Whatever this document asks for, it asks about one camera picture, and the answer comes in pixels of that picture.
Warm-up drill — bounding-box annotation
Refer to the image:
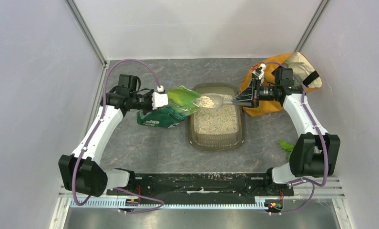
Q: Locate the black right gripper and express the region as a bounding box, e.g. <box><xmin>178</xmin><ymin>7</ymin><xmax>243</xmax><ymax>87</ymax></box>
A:
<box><xmin>232</xmin><ymin>77</ymin><xmax>275</xmax><ymax>108</ymax></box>

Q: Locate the green cat litter bag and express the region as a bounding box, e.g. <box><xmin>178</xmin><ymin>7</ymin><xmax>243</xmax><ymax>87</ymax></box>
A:
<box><xmin>136</xmin><ymin>85</ymin><xmax>201</xmax><ymax>128</ymax></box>

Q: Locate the clear plastic scoop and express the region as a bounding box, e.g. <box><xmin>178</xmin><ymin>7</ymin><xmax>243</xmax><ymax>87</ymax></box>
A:
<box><xmin>194</xmin><ymin>95</ymin><xmax>234</xmax><ymax>109</ymax></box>

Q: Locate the brown translucent litter box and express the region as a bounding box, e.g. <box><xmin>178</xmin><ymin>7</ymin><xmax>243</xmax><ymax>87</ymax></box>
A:
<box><xmin>187</xmin><ymin>83</ymin><xmax>245</xmax><ymax>151</ymax></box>

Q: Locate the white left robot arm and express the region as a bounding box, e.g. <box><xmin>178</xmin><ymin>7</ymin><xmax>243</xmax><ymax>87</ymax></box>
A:
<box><xmin>58</xmin><ymin>74</ymin><xmax>154</xmax><ymax>197</ymax></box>

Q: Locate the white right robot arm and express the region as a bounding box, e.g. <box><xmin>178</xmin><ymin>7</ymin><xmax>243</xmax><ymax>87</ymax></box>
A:
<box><xmin>232</xmin><ymin>63</ymin><xmax>340</xmax><ymax>195</ymax></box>

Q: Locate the orange paper tote bag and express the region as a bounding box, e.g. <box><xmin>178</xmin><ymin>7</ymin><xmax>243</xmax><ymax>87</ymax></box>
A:
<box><xmin>239</xmin><ymin>52</ymin><xmax>322</xmax><ymax>117</ymax></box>

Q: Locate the white toy radish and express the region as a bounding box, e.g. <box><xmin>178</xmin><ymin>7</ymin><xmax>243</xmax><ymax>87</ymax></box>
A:
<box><xmin>278</xmin><ymin>140</ymin><xmax>295</xmax><ymax>161</ymax></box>

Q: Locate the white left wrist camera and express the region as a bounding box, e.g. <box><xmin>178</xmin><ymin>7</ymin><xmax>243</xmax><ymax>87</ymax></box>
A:
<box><xmin>151</xmin><ymin>85</ymin><xmax>168</xmax><ymax>110</ymax></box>

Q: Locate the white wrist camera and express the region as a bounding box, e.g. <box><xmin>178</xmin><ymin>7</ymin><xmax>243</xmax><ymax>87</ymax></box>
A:
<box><xmin>151</xmin><ymin>85</ymin><xmax>168</xmax><ymax>110</ymax></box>
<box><xmin>252</xmin><ymin>63</ymin><xmax>266</xmax><ymax>81</ymax></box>

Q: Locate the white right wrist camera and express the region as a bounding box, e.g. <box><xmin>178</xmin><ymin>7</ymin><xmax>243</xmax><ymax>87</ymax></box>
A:
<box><xmin>252</xmin><ymin>63</ymin><xmax>266</xmax><ymax>81</ymax></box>

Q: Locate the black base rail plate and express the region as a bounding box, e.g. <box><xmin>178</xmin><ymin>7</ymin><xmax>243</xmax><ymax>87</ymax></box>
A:
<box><xmin>125</xmin><ymin>173</ymin><xmax>296</xmax><ymax>205</ymax></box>

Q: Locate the aluminium frame post right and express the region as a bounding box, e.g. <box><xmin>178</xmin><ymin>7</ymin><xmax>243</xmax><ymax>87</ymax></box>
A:
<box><xmin>294</xmin><ymin>0</ymin><xmax>330</xmax><ymax>52</ymax></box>

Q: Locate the aluminium frame post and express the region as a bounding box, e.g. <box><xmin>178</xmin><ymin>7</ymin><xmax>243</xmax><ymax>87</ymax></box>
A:
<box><xmin>65</xmin><ymin>0</ymin><xmax>107</xmax><ymax>66</ymax></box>
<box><xmin>294</xmin><ymin>0</ymin><xmax>330</xmax><ymax>52</ymax></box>

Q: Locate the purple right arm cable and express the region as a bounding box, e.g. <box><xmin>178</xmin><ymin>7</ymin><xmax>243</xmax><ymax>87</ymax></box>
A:
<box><xmin>263</xmin><ymin>62</ymin><xmax>329</xmax><ymax>215</ymax></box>

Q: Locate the white toothed cable strip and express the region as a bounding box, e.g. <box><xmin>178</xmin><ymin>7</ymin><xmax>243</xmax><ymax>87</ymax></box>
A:
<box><xmin>82</xmin><ymin>197</ymin><xmax>269</xmax><ymax>210</ymax></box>

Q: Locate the aluminium front frame rail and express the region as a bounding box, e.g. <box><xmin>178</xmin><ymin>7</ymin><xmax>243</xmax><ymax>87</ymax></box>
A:
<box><xmin>59</xmin><ymin>177</ymin><xmax>345</xmax><ymax>199</ymax></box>

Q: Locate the aluminium frame post left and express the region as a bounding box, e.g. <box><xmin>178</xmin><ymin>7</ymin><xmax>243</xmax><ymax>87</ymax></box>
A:
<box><xmin>65</xmin><ymin>0</ymin><xmax>107</xmax><ymax>66</ymax></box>

